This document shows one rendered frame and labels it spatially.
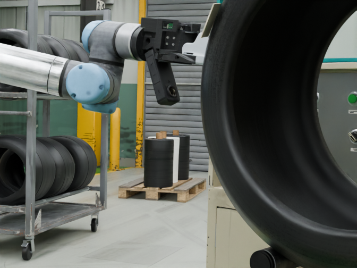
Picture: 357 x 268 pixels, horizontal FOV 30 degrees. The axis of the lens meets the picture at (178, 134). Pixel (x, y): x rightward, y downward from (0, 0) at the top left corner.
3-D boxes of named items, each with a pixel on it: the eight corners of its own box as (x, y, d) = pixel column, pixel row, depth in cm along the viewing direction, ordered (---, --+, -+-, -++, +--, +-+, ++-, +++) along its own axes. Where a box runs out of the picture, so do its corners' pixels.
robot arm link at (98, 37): (101, 60, 148) (108, 22, 148) (137, 66, 141) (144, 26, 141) (75, 55, 142) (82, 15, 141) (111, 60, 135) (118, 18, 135)
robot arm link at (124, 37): (113, 58, 135) (141, 60, 142) (129, 60, 132) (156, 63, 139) (117, 21, 134) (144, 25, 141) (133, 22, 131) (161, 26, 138)
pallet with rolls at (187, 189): (147, 185, 886) (148, 128, 882) (206, 189, 867) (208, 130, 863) (118, 198, 769) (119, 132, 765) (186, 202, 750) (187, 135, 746)
